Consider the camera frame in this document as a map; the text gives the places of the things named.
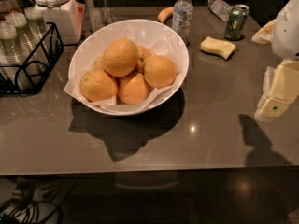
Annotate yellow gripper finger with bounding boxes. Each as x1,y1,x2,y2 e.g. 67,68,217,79
252,20,275,44
255,60,299,121

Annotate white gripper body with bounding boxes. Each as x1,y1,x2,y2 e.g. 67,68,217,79
271,0,299,60

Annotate pale hidden left orange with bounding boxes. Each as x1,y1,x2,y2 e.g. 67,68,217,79
92,55,104,71

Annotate white bowl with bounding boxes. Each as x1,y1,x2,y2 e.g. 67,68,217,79
67,18,190,117

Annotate green soda can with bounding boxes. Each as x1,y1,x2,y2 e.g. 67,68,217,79
224,4,249,41

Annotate yellow sponge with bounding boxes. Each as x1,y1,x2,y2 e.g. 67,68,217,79
200,36,235,60

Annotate lying clear water bottle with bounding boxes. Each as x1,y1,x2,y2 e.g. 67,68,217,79
208,0,232,22

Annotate upright clear water bottle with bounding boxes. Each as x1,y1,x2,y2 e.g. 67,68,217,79
172,0,193,44

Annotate back orange with stem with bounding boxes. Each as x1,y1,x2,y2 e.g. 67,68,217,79
135,45,152,73

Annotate white ceramic lidded jar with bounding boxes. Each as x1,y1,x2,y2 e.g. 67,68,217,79
34,0,85,45

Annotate stacked clear plastic cups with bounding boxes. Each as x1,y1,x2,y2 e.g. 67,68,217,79
0,11,48,90

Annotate black wire rack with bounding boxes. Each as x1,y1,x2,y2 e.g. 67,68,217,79
0,21,64,95

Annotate black cables on floor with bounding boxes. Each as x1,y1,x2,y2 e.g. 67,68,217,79
0,179,64,224

